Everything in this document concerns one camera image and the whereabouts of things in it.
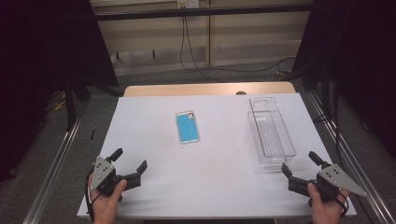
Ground black curtain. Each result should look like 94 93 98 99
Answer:
292 0 396 161
0 0 120 182

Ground clear plastic container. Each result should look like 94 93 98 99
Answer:
247 96 297 173

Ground hand-held gripper cable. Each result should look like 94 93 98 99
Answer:
84 169 101 222
337 189 350 217

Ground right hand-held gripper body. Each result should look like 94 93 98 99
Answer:
306 160 368 203

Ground wall socket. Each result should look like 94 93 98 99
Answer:
177 0 200 9

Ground black hanging cable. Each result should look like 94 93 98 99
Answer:
179 17 226 84

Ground person's right hand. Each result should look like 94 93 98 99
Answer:
306 182 350 224

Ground phone with blue case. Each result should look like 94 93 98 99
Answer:
175 110 201 146

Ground black horizontal bar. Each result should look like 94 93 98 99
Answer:
92 3 314 22

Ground wooden table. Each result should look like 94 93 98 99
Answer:
123 81 297 98

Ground person's left hand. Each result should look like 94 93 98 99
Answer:
88 173 128 224

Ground right hand-held gripper cable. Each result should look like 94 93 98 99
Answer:
337 189 350 217

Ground black floor cable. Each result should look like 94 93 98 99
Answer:
183 55 297 74

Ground black stand post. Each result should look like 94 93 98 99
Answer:
64 73 78 132

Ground white board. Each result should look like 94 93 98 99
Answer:
77 92 358 217

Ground left hand-held gripper cable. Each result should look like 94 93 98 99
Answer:
84 169 101 222

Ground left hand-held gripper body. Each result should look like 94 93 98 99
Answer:
89 156 126 198

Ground aluminium rail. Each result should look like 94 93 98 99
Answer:
306 91 396 224
22 110 86 224

